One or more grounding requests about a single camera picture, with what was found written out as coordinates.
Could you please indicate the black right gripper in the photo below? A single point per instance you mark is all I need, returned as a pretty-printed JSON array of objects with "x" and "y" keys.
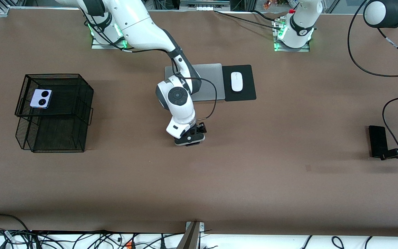
[{"x": 197, "y": 130}]

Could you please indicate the black slab smartphone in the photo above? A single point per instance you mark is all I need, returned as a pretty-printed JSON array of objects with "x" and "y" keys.
[{"x": 377, "y": 138}]

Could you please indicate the lilac flip phone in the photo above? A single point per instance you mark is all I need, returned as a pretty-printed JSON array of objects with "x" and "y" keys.
[{"x": 36, "y": 95}]

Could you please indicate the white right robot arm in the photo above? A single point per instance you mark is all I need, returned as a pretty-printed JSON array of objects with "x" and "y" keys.
[{"x": 140, "y": 27}]

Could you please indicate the grey closed laptop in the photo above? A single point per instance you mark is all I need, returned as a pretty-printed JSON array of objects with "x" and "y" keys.
[{"x": 212, "y": 79}]

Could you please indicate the white computer mouse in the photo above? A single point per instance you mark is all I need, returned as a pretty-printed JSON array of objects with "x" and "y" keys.
[{"x": 236, "y": 83}]

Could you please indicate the black mouse pad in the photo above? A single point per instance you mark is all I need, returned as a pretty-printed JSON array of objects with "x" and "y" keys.
[{"x": 249, "y": 83}]

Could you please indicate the grey metal camera post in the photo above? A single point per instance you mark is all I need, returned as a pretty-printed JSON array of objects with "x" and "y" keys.
[{"x": 190, "y": 238}]

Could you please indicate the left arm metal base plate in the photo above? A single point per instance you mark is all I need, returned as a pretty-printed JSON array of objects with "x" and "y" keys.
[{"x": 304, "y": 49}]

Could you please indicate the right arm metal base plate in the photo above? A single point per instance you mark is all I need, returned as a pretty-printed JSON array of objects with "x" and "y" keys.
[{"x": 97, "y": 46}]

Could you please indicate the aluminium frame corner bracket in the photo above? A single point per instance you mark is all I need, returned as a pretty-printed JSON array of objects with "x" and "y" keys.
[{"x": 3, "y": 11}]

